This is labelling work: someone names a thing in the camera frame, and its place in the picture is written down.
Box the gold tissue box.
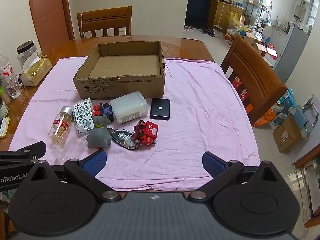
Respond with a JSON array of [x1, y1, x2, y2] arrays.
[[20, 52, 53, 87]]

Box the grey elephant toy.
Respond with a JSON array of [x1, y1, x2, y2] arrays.
[[87, 116, 112, 150]]

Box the black power bank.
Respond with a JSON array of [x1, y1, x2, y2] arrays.
[[150, 98, 171, 121]]

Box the wooden chair with slotted back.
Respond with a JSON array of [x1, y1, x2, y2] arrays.
[[77, 6, 132, 39]]

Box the grey refrigerator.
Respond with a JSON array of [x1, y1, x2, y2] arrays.
[[272, 25, 311, 77]]

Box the red toy train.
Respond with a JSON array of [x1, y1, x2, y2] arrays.
[[132, 120, 159, 149]]

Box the white fan stand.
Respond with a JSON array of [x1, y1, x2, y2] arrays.
[[212, 4, 224, 34]]

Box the wooden cabinet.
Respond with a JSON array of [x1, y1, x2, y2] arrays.
[[212, 0, 244, 32]]

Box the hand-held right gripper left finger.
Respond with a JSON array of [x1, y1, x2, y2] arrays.
[[26, 149, 122, 204]]

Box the clear jar with black lid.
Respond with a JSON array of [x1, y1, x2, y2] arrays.
[[16, 40, 38, 71]]

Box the dark blue door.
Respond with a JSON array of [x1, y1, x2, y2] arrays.
[[186, 0, 219, 27]]

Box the dark toy car red wheels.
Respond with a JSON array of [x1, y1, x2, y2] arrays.
[[92, 102, 114, 123]]

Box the white stationery refill pack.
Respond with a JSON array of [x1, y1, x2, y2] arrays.
[[72, 99, 95, 132]]

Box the pink cloth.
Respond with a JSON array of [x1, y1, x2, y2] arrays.
[[9, 57, 259, 192]]

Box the clear plastic cup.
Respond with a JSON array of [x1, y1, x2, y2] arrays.
[[51, 122, 88, 163]]

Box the clear plastic water bottle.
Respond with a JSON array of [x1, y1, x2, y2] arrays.
[[0, 52, 22, 99]]

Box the brown wooden door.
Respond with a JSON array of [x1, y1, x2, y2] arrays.
[[27, 0, 75, 46]]

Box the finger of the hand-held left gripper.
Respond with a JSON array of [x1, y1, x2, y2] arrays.
[[9, 141, 47, 161]]

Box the brown cardboard box with label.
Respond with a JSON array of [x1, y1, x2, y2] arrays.
[[272, 115, 308, 153]]

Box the clear bottle of gold capsules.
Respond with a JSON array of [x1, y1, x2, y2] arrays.
[[48, 106, 74, 145]]

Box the white water heater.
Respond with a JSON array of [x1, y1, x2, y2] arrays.
[[293, 4, 307, 20]]

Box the yellow plastic bag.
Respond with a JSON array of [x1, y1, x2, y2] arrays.
[[227, 12, 244, 30]]

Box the red packets under chair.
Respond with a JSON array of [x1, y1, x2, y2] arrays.
[[231, 76, 253, 116]]

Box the blue folding stool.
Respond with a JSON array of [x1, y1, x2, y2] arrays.
[[287, 95, 319, 138]]

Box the wooden chair with grooved back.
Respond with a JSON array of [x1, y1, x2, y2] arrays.
[[220, 35, 288, 127]]

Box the white translucent plastic box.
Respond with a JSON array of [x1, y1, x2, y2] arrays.
[[109, 91, 149, 124]]

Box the black correction tape dispenser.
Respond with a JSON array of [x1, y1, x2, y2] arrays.
[[107, 127, 140, 151]]

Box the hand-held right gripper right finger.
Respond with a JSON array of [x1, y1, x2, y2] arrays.
[[188, 151, 285, 204]]

